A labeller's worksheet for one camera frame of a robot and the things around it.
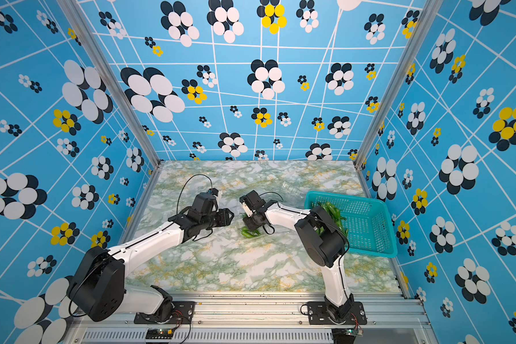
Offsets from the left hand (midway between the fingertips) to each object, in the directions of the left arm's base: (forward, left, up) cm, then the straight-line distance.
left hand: (233, 213), depth 87 cm
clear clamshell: (+19, -27, -9) cm, 34 cm away
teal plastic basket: (-1, -60, -10) cm, 60 cm away
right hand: (+2, -8, -11) cm, 13 cm away
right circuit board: (-39, -42, -8) cm, 58 cm away
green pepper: (-4, -5, -9) cm, 12 cm away
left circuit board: (-39, +23, -14) cm, 48 cm away
